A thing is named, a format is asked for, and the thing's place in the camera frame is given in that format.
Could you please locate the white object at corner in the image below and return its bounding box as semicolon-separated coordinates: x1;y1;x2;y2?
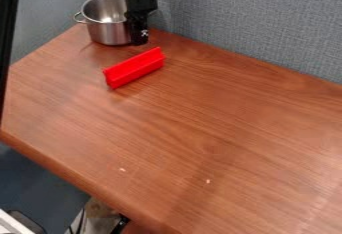
0;209;46;234

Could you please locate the stainless steel pot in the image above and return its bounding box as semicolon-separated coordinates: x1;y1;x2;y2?
73;0;131;46

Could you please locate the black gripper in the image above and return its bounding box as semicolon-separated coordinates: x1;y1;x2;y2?
125;0;157;46

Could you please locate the metal table leg frame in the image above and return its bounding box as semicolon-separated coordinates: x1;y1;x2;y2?
64;198;129;234

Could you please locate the red rectangular block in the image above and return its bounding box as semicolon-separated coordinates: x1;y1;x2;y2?
103;47;165;89

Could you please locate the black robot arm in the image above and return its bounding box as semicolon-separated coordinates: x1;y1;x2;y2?
0;0;157;124

